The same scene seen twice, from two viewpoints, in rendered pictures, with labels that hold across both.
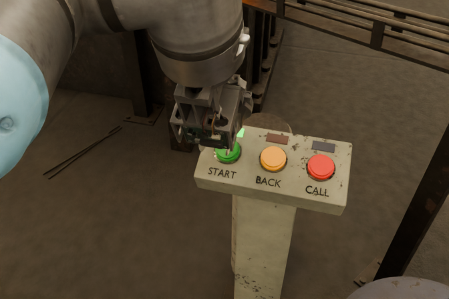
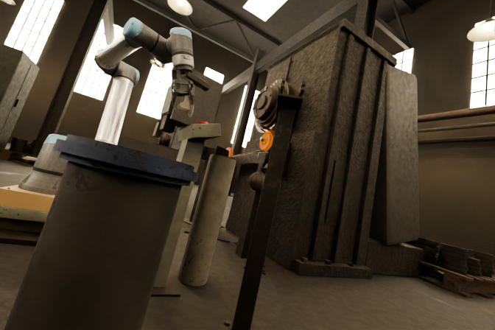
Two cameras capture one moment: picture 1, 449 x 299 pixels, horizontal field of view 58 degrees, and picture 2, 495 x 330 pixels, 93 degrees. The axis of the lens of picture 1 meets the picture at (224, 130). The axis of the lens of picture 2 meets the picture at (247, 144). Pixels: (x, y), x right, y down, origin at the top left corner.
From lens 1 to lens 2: 1.14 m
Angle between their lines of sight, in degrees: 69
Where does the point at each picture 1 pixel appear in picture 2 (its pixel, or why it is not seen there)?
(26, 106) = (135, 25)
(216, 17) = (176, 43)
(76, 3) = (162, 41)
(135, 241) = not seen: hidden behind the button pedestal
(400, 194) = not seen: outside the picture
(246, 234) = not seen: hidden behind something
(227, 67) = (178, 60)
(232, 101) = (183, 80)
